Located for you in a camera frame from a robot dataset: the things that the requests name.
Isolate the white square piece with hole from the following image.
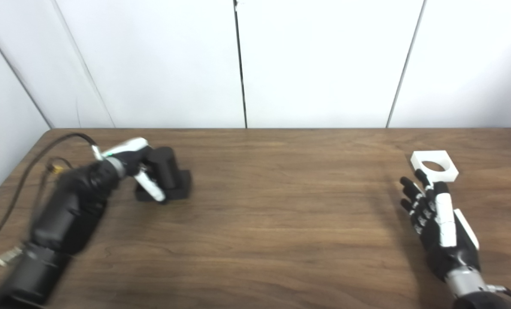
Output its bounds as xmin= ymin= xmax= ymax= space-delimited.
xmin=410 ymin=150 xmax=459 ymax=182

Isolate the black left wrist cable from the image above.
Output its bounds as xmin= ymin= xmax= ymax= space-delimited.
xmin=0 ymin=133 xmax=100 ymax=260

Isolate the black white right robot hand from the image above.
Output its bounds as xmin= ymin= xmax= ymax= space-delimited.
xmin=400 ymin=169 xmax=480 ymax=282

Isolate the thin wire with yellow connector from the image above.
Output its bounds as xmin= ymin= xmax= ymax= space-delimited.
xmin=44 ymin=158 xmax=73 ymax=177

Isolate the black peg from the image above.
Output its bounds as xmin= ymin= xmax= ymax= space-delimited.
xmin=135 ymin=147 xmax=192 ymax=202

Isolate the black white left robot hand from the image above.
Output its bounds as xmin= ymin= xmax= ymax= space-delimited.
xmin=93 ymin=137 xmax=166 ymax=203

